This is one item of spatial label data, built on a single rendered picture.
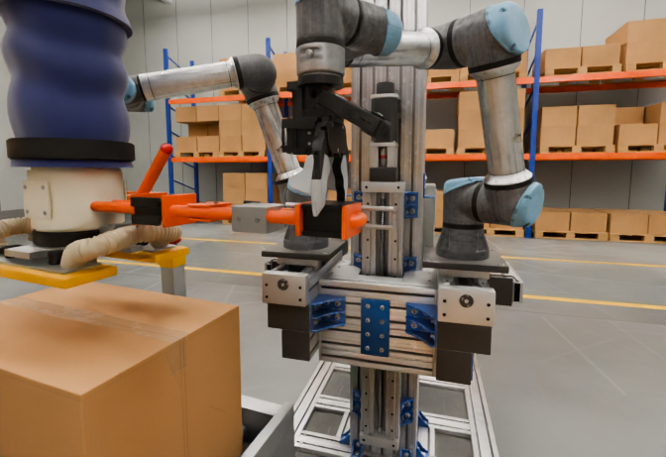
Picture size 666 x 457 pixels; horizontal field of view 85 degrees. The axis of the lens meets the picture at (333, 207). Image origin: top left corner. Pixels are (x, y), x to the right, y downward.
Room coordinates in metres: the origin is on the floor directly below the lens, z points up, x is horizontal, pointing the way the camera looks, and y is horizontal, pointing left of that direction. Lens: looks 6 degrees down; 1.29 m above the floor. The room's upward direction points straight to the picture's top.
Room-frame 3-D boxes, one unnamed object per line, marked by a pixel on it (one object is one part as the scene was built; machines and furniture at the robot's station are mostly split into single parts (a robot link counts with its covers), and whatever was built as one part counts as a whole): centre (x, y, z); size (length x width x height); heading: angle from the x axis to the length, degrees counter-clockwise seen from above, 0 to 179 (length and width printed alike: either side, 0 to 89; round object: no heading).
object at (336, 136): (0.59, 0.03, 1.37); 0.09 x 0.08 x 0.12; 66
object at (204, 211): (0.84, 0.33, 1.22); 0.93 x 0.30 x 0.04; 68
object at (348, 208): (0.57, 0.01, 1.21); 0.08 x 0.07 x 0.05; 68
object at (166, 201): (0.71, 0.33, 1.22); 0.10 x 0.08 x 0.06; 158
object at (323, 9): (0.58, 0.02, 1.53); 0.09 x 0.08 x 0.11; 128
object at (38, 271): (0.71, 0.60, 1.11); 0.34 x 0.10 x 0.05; 68
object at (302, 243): (1.20, 0.09, 1.09); 0.15 x 0.15 x 0.10
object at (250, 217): (0.63, 0.13, 1.21); 0.07 x 0.07 x 0.04; 68
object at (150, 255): (0.89, 0.53, 1.11); 0.34 x 0.10 x 0.05; 68
